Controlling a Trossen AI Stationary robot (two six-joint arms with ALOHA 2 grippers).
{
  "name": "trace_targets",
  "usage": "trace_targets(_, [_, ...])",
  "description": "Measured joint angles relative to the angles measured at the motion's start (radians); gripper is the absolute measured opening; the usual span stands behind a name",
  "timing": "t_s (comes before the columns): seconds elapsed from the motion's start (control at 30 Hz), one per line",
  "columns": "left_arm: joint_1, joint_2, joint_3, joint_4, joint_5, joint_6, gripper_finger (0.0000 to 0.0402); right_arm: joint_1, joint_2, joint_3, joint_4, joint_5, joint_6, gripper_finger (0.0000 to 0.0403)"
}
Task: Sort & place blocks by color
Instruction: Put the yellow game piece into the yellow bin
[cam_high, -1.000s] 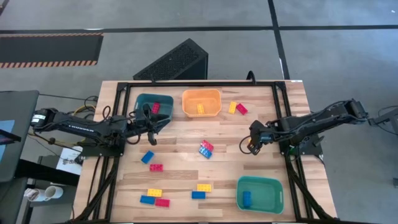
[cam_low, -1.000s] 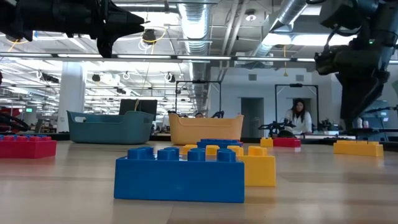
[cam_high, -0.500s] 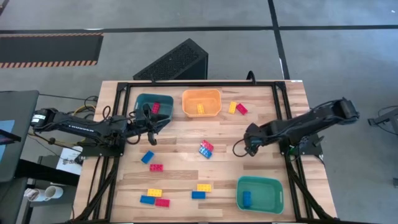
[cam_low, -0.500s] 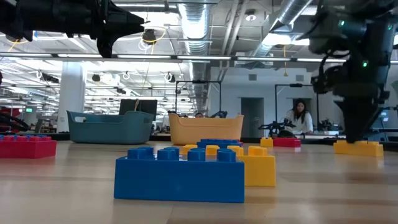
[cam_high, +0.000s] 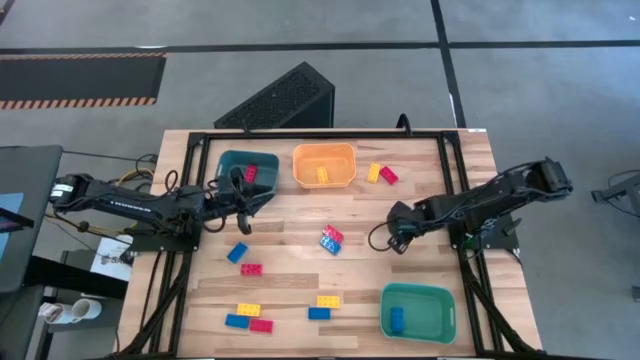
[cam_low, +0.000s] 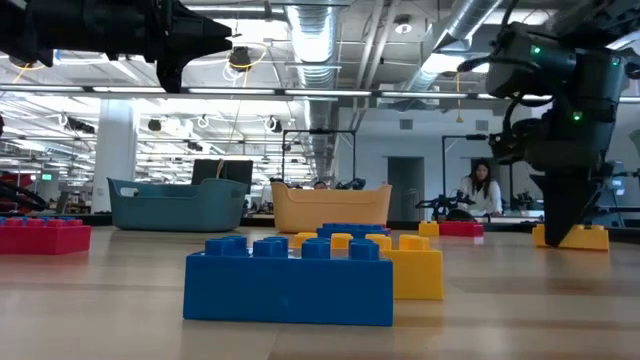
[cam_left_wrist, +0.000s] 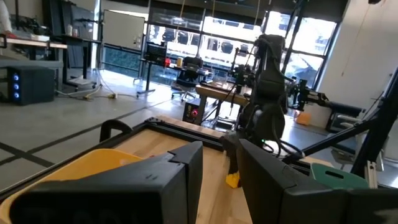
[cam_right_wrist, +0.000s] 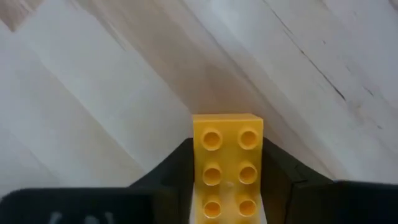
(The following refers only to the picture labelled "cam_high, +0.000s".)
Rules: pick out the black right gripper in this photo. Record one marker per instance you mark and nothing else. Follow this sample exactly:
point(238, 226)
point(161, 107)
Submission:
point(407, 215)

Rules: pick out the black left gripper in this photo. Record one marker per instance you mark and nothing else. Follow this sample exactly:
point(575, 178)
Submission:
point(240, 205)

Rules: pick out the red toy building block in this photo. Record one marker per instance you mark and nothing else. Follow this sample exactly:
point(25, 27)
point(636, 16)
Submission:
point(261, 326)
point(251, 270)
point(333, 233)
point(250, 173)
point(389, 175)

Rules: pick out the blue toy building block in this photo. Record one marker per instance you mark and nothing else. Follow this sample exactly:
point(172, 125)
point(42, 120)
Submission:
point(319, 314)
point(330, 245)
point(397, 320)
point(237, 252)
point(237, 321)

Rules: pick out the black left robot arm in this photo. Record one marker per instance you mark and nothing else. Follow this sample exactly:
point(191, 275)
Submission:
point(125, 205)

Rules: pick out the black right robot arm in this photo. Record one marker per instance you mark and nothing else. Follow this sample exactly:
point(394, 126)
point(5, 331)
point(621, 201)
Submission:
point(490, 192)

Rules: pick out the dark teal plastic bin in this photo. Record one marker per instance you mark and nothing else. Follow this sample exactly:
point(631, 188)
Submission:
point(227, 162)

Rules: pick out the orange plastic bin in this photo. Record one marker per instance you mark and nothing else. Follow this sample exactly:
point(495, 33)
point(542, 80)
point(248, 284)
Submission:
point(305, 165)

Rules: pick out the green plastic bin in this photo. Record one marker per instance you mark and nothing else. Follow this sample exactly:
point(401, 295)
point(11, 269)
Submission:
point(430, 315)

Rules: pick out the black mesh computer case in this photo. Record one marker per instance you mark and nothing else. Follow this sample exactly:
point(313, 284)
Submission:
point(280, 100)

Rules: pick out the black curved table clamp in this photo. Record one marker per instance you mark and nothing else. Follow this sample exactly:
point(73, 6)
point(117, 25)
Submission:
point(402, 118)

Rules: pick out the white printed paper sheet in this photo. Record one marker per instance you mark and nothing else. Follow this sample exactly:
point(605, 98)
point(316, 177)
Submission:
point(112, 265)

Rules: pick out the white cup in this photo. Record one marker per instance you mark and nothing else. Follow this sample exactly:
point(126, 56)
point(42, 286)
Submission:
point(87, 310)

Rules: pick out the black equipment cart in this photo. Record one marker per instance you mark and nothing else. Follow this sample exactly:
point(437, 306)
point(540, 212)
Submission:
point(65, 280)

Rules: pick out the black hazard-striped floor mat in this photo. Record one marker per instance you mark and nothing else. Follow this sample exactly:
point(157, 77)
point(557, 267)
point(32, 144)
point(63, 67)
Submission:
point(75, 77)

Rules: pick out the dark grey side table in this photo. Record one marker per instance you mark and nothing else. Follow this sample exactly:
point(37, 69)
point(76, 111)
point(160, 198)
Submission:
point(35, 175)

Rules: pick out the grey metal stand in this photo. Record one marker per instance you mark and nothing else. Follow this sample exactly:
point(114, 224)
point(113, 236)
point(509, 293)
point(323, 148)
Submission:
point(622, 190)

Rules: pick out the black tablet device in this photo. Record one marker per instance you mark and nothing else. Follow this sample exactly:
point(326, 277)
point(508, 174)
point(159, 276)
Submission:
point(15, 220)

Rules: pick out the blue lit screen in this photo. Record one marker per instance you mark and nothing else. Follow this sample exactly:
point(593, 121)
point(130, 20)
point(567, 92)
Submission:
point(10, 200)

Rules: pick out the black aluminium table frame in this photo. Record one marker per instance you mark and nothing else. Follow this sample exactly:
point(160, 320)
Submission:
point(325, 135)

